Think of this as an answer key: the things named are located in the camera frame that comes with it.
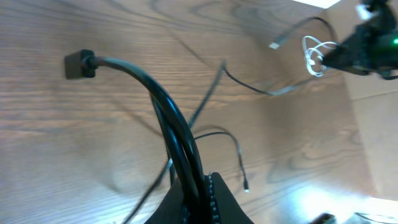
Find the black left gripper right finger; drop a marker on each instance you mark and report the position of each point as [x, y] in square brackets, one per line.
[224, 208]

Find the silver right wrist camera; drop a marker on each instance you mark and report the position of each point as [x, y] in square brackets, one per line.
[365, 12]

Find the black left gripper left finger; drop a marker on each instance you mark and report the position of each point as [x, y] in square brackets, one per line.
[172, 209]

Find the brown cardboard panel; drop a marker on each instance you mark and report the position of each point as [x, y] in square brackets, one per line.
[375, 107]

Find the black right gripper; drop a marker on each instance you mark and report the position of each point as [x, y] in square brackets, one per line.
[368, 50]

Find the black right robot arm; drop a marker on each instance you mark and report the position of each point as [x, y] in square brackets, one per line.
[385, 19]

